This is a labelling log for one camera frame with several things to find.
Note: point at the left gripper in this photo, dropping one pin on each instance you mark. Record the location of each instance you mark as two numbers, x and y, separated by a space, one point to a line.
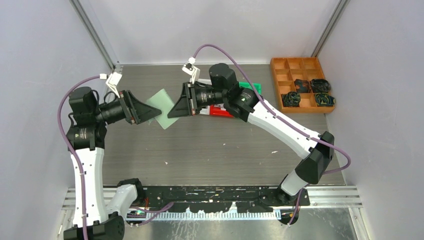
141 111

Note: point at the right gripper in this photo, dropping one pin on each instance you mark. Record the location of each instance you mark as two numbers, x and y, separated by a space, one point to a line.
183 107

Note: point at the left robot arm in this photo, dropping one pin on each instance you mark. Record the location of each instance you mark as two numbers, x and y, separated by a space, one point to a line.
94 219

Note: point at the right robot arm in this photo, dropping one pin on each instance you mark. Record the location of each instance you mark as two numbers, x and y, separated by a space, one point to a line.
249 106

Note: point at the white plastic bin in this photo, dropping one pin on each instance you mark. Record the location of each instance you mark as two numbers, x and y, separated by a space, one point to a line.
206 109

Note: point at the red plastic bin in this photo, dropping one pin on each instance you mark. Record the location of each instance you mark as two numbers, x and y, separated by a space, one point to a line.
218 111

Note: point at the green plastic bin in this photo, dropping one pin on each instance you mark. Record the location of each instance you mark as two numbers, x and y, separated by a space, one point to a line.
247 85

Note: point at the rolled dark sock lower left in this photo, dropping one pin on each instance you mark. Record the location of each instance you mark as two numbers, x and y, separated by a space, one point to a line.
291 99

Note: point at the rolled dark sock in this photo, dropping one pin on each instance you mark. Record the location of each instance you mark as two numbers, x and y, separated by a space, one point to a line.
320 85
302 86
323 99
291 99

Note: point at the orange wooden compartment tray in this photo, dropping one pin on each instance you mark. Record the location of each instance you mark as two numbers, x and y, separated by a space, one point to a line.
285 70

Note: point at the rolled dark sock upper left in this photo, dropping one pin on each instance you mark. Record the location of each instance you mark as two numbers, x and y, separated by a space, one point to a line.
302 86

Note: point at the rolled dark sock upper right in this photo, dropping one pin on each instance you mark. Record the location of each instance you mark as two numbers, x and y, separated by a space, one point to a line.
320 85

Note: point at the rolled dark sock lower right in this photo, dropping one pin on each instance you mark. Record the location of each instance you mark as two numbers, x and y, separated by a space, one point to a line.
323 99

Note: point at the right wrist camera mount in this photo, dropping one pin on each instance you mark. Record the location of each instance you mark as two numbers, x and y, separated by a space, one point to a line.
190 69

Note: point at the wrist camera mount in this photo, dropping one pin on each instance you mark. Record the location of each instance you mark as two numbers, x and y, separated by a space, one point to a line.
190 69
112 80

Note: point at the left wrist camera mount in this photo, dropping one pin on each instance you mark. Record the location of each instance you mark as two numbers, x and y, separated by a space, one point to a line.
112 80

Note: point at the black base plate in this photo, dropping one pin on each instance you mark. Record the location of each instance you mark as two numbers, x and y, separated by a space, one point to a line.
217 199

